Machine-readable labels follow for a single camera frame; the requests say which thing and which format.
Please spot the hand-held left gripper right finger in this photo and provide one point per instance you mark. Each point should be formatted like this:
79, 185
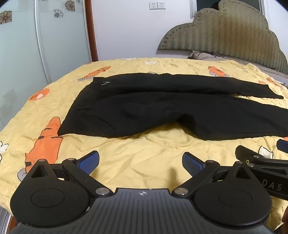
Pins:
191, 162

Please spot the black pants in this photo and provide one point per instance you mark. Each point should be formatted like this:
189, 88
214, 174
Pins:
146, 105

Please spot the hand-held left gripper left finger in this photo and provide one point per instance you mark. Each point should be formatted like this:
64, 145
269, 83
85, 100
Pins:
90, 160

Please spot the patterned grey pillow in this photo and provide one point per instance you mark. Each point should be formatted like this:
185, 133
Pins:
209, 56

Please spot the dark patterned cloth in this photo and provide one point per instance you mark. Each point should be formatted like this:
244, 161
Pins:
285, 90

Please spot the brown wooden door frame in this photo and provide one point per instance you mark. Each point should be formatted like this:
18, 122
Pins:
92, 33

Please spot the person's right forearm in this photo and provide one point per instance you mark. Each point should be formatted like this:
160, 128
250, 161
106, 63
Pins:
285, 221

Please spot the frosted glass door with flowers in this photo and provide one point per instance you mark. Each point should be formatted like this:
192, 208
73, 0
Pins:
33, 56

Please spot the grey bed sheet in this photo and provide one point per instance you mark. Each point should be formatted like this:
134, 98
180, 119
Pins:
270, 69

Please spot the olive padded headboard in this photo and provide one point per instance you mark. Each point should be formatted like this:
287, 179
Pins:
225, 31

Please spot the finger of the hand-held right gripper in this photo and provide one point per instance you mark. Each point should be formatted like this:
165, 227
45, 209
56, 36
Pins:
283, 145
247, 152

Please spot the yellow blanket with orange print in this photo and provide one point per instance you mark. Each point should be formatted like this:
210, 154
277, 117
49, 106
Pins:
157, 146

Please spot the dark window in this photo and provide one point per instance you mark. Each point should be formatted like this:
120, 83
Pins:
207, 4

